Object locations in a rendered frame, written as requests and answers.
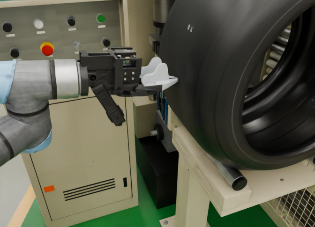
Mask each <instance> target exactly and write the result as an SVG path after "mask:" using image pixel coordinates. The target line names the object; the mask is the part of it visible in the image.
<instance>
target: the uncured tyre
mask: <svg viewBox="0 0 315 227"><path fill-rule="evenodd" d="M189 21H191V22H193V23H195V24H196V26H195V28H194V30H193V32H192V35H191V36H190V35H189V34H187V33H186V32H185V30H186V27H187V25H188V23H189ZM291 23H292V26H291V32H290V36H289V39H288V42H287V45H286V48H285V50H284V52H283V54H282V56H281V58H280V60H279V61H278V63H277V64H276V66H275V67H274V69H273V70H272V71H271V72H270V74H269V75H268V76H267V77H266V78H265V79H264V80H263V81H262V82H261V83H259V84H258V85H257V86H256V87H254V88H253V89H251V90H250V91H248V92H247V89H248V86H249V84H250V81H251V79H252V77H253V75H254V73H255V71H256V69H257V67H258V65H259V63H260V61H261V60H262V58H263V57H264V55H265V53H266V52H267V50H268V49H269V48H270V46H271V45H272V44H273V43H274V41H275V40H276V39H277V38H278V36H279V35H280V34H281V33H282V32H283V31H284V30H285V29H286V28H287V27H288V26H289V25H290V24H291ZM159 58H160V59H161V61H162V63H166V64H167V68H168V75H169V76H174V77H177V78H178V82H176V83H175V84H173V85H172V86H170V87H169V88H167V89H165V90H163V92H164V95H165V98H166V100H167V102H168V104H169V106H170V107H171V109H172V111H173V112H174V113H175V115H176V116H177V117H178V118H179V120H180V121H181V122H182V123H183V125H184V126H185V127H186V129H187V130H188V131H189V132H190V134H191V135H192V136H193V138H194V139H195V140H196V142H197V143H198V144H199V145H200V147H201V148H202V149H203V150H204V151H205V152H206V153H207V154H208V155H210V156H211V157H213V158H214V159H216V160H217V161H219V162H220V163H222V164H224V165H226V166H229V167H231V168H235V169H239V170H274V169H279V168H285V167H288V166H291V165H293V164H296V163H298V162H301V161H303V160H305V159H307V158H309V157H311V156H312V155H314V154H315V0H175V2H174V4H173V6H172V8H171V10H170V12H169V15H168V17H167V19H166V22H165V25H164V29H163V32H162V36H161V41H160V47H159Z"/></svg>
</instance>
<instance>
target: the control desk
mask: <svg viewBox="0 0 315 227"><path fill-rule="evenodd" d="M108 47H130V44H129V28H128V3H127V0H2V1H0V61H12V60H13V59H16V60H48V59H49V60H54V59H75V60H76V61H78V60H79V50H86V51H87V53H105V52H108V51H107V50H108ZM111 97H112V98H113V100H114V101H115V103H116V104H117V105H119V107H120V108H122V110H123V113H124V118H125V122H123V123H122V124H120V125H118V126H115V124H114V123H112V122H111V121H110V120H109V119H108V117H107V114H106V111H105V109H104V108H103V106H102V105H101V103H100V102H99V100H98V99H97V97H96V96H95V94H94V93H93V91H92V90H91V88H90V87H89V94H88V96H80V95H79V97H78V98H69V99H56V100H54V99H53V100H48V101H49V110H50V118H51V122H52V140H51V143H50V145H49V146H48V147H47V148H46V149H44V150H43V151H38V152H36V153H34V154H26V153H23V152H21V156H22V160H23V162H24V165H25V168H26V170H27V173H28V176H29V179H30V182H31V185H32V188H33V190H34V193H35V196H36V198H37V202H38V205H39V207H40V210H41V213H42V215H43V218H44V221H45V224H46V227H69V226H72V225H75V224H79V223H82V222H85V221H88V220H92V219H95V218H99V217H102V216H105V215H108V214H111V213H115V212H118V211H122V210H125V209H128V208H131V207H135V206H138V188H137V171H136V154H135V130H134V114H133V97H120V96H117V95H111ZM51 185H54V189H55V190H53V191H50V192H46V193H45V190H44V187H47V186H51Z"/></svg>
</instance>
